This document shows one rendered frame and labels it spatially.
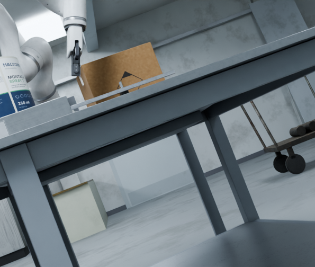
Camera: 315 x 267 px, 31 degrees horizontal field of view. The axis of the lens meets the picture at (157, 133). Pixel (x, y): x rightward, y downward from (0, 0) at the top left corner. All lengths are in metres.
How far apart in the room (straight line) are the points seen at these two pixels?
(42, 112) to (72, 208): 6.56
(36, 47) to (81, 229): 5.51
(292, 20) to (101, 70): 8.29
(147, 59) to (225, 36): 8.04
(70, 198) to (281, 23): 4.89
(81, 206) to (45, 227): 6.59
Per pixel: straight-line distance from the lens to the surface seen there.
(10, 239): 8.65
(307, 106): 9.92
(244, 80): 1.36
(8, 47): 2.43
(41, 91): 2.54
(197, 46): 10.23
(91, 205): 7.79
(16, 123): 1.26
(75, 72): 2.09
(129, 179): 9.85
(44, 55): 2.50
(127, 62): 2.32
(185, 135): 3.11
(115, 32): 10.18
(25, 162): 1.21
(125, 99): 1.22
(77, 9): 2.12
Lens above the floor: 0.69
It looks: 2 degrees up
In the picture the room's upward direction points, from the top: 21 degrees counter-clockwise
